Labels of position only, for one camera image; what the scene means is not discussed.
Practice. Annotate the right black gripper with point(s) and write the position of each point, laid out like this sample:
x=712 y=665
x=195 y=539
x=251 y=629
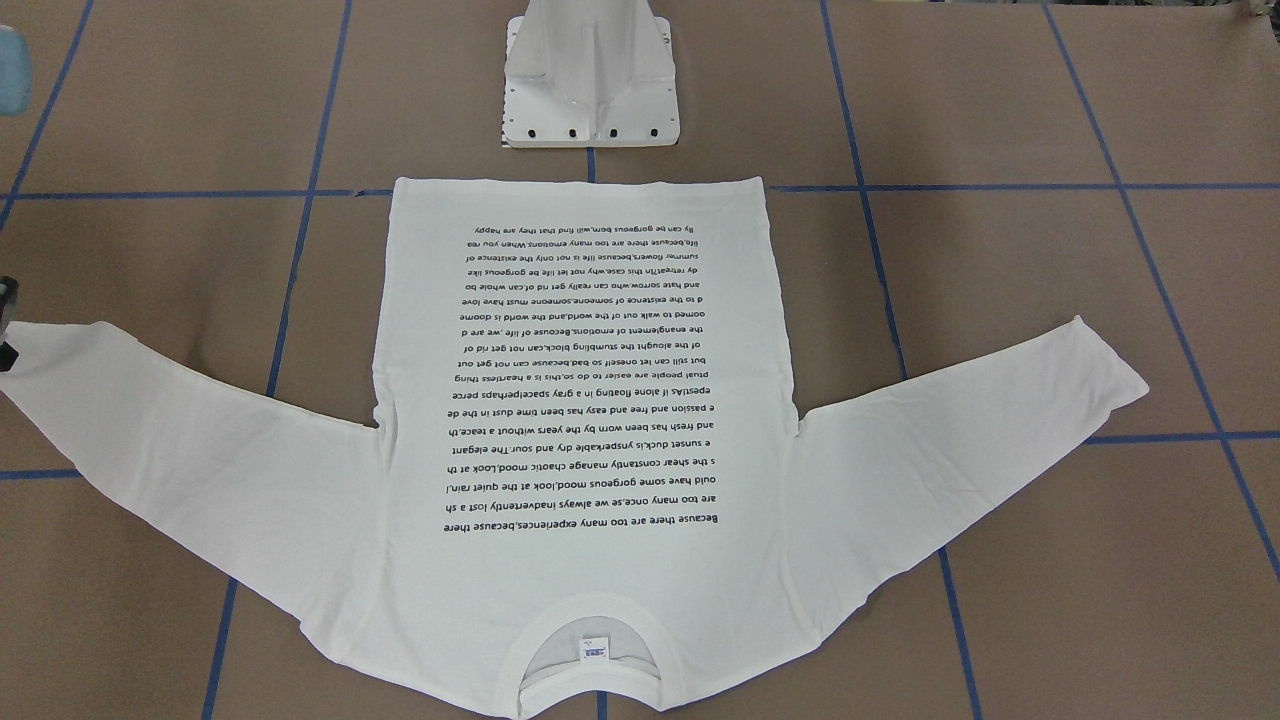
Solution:
x=6 y=300

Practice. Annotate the white long sleeve printed shirt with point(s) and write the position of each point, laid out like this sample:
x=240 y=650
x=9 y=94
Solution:
x=587 y=471

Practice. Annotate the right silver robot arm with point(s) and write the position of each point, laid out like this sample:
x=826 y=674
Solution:
x=16 y=82

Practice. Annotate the white camera mast pedestal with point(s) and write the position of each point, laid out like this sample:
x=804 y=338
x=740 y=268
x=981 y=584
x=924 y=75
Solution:
x=589 y=74

